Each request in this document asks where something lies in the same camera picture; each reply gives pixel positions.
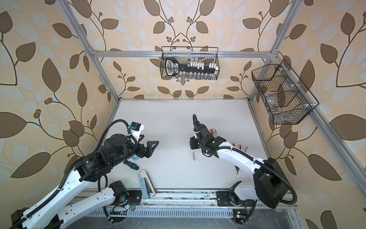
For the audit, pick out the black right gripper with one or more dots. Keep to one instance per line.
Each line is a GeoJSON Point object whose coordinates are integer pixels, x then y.
{"type": "Point", "coordinates": [193, 145]}

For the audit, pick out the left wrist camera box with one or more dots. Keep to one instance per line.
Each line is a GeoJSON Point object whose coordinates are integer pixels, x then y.
{"type": "Point", "coordinates": [135, 130]}

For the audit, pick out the green black screwdriver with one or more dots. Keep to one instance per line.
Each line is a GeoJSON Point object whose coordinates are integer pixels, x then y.
{"type": "Point", "coordinates": [131, 165]}

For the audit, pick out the aluminium frame corner post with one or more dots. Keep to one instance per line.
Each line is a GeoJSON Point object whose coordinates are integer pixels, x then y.
{"type": "Point", "coordinates": [71, 18]}

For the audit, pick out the blue white stapler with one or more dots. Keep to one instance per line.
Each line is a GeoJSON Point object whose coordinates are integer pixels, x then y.
{"type": "Point", "coordinates": [146, 184]}

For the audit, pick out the black socket holder tool set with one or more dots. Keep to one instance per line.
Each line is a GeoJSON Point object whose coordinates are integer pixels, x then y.
{"type": "Point", "coordinates": [189, 67]}

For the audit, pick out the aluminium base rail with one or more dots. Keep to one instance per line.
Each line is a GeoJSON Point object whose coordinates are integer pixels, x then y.
{"type": "Point", "coordinates": [181, 203]}

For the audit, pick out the black wire basket right wall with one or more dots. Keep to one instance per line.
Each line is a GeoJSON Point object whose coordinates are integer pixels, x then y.
{"type": "Point", "coordinates": [285, 95]}

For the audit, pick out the blue tape roll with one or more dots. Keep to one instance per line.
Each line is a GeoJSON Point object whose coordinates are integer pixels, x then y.
{"type": "Point", "coordinates": [135, 158]}

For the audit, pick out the black wire basket wall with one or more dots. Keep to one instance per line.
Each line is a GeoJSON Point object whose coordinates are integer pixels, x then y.
{"type": "Point", "coordinates": [205, 54]}
{"type": "Point", "coordinates": [285, 95]}

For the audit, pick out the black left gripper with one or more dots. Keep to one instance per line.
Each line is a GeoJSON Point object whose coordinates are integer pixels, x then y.
{"type": "Point", "coordinates": [142, 153]}

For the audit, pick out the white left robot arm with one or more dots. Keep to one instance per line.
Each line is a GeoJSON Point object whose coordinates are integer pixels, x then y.
{"type": "Point", "coordinates": [54, 211]}

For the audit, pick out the black wire basket back wall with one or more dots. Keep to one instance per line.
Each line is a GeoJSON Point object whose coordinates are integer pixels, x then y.
{"type": "Point", "coordinates": [205, 54]}

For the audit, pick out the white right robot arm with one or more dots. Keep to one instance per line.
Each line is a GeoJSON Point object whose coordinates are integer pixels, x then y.
{"type": "Point", "coordinates": [270, 185]}

